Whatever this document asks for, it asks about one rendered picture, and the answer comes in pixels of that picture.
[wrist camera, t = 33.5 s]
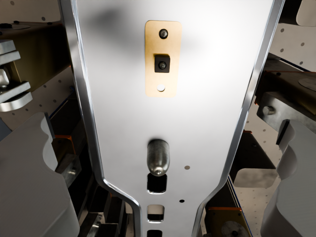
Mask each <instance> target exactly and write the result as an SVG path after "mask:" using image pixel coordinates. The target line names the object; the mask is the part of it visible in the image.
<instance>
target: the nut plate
mask: <svg viewBox="0 0 316 237"><path fill-rule="evenodd" d="M161 29H166V30H167V31H168V36H167V37H166V38H165V39H162V38H160V37H159V31H160V30H161ZM181 39H182V24H181V23H180V22H178V21H155V20H150V21H148V22H147V23H146V25H145V94H146V95H147V96H148V97H169V98H172V97H175V96H176V92H177V81H178V70H179V60H180V49H181ZM161 61H164V62H165V63H166V67H165V68H164V69H161V68H160V67H159V64H158V63H159V62H161ZM160 84H162V85H164V86H165V89H164V90H163V91H158V89H157V86H158V85H160Z"/></svg>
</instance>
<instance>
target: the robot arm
mask: <svg viewBox="0 0 316 237"><path fill-rule="evenodd" d="M53 139H55V134H54V131H53V129H52V125H51V122H50V119H49V116H48V113H47V112H37V113H35V114H34V115H32V116H31V117H30V118H29V119H27V120H26V121H25V122H24V123H23V124H21V125H20V126H19V127H18V128H16V129H15V130H14V131H13V132H11V133H10V134H9V135H8V136H6V137H5V138H4V139H3V140H2V141H0V237H77V236H78V234H79V230H80V226H79V222H78V219H77V216H76V213H75V210H74V206H73V203H72V200H71V197H70V194H69V191H68V189H67V186H66V183H65V180H64V177H63V176H62V175H61V174H59V173H57V172H55V169H56V167H57V165H58V162H57V159H56V156H55V153H54V150H53V147H52V144H51V143H52V141H53ZM276 145H279V148H280V150H281V152H282V154H283V155H282V157H281V159H280V161H279V163H278V165H277V167H276V171H277V173H278V175H279V177H280V179H281V182H280V183H279V185H278V187H277V189H276V190H275V192H274V194H273V196H272V198H271V200H270V201H269V203H268V205H267V207H266V209H265V211H264V215H263V220H262V224H261V237H316V134H315V133H313V132H312V131H311V130H309V129H308V128H307V127H306V126H304V125H303V124H302V123H300V122H299V121H297V120H294V119H291V120H289V119H285V120H283V121H282V124H281V126H280V128H279V132H278V137H277V141H276Z"/></svg>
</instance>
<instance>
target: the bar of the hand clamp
mask: <svg viewBox="0 0 316 237"><path fill-rule="evenodd" d="M19 59H21V57H20V54H19V51H18V50H14V51H10V52H7V53H4V54H1V55H0V65H3V64H6V63H9V62H12V61H15V60H19ZM30 88H31V86H30V83H29V81H24V82H22V83H14V82H10V84H9V86H8V87H7V88H3V89H0V104H1V103H3V102H5V101H7V100H9V99H11V98H13V97H15V96H17V95H19V94H21V93H22V92H24V91H26V90H28V89H30Z"/></svg>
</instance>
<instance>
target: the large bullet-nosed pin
mask: <svg viewBox="0 0 316 237"><path fill-rule="evenodd" d="M169 166H170V152H169V145H168V143H167V142H166V141H164V140H160V139H157V140H153V141H151V142H150V143H149V144H148V149H147V167H148V170H149V171H150V173H151V174H152V175H154V176H162V175H164V174H165V173H166V172H167V171H168V169H169Z"/></svg>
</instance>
